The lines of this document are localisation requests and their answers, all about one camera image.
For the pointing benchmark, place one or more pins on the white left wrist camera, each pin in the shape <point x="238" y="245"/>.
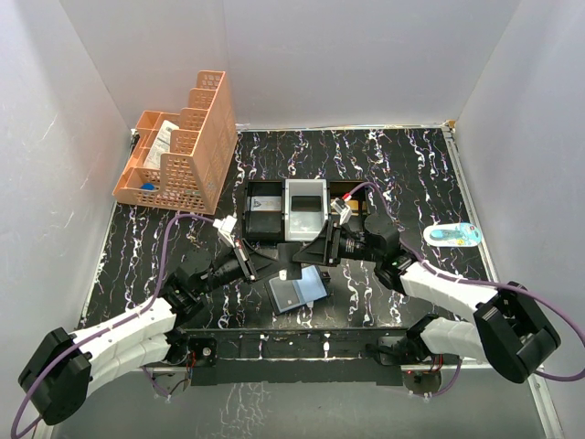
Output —
<point x="225" y="228"/>

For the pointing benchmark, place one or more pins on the black right bin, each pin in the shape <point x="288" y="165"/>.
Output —
<point x="338" y="188"/>

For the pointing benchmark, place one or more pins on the blue white blister pack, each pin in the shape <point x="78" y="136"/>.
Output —
<point x="463" y="234"/>

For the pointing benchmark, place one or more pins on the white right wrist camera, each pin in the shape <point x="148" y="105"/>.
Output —
<point x="342" y="210"/>

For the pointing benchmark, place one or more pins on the white paper packet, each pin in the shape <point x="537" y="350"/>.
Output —
<point x="160" y="145"/>

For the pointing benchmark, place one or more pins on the orange plastic desk organizer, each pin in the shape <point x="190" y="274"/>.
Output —
<point x="191" y="176"/>

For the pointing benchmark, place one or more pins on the black bin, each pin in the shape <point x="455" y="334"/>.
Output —
<point x="338" y="188"/>
<point x="262" y="219"/>

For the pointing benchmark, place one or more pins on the black leather card holder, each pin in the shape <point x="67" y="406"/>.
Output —
<point x="286" y="295"/>

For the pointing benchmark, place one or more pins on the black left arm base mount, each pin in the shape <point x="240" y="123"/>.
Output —
<point x="202" y="352"/>

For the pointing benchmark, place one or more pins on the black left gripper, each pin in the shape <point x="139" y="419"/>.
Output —
<point x="247" y="263"/>

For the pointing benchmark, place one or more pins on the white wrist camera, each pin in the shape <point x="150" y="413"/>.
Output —
<point x="342" y="210"/>
<point x="225" y="228"/>

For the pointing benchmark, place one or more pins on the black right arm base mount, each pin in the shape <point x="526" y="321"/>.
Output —
<point x="403" y="351"/>

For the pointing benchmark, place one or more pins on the white middle bin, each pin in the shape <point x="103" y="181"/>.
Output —
<point x="305" y="212"/>

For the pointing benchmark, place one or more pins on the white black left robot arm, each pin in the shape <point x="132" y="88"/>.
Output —
<point x="67" y="368"/>

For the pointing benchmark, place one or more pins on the card in left bin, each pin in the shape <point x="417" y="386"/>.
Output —
<point x="265" y="203"/>

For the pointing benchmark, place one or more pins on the black left bin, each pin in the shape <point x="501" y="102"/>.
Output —
<point x="262" y="219"/>

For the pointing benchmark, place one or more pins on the dark card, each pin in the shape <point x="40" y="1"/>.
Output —
<point x="306" y="203"/>

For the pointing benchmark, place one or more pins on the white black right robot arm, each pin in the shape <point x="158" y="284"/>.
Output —
<point x="500" y="325"/>

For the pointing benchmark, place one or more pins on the gold card in right bin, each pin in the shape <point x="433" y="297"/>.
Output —
<point x="359" y="206"/>

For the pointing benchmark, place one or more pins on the black credit card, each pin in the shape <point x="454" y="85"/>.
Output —
<point x="289" y="269"/>

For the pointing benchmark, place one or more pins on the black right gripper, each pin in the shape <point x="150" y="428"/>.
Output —
<point x="330" y="245"/>

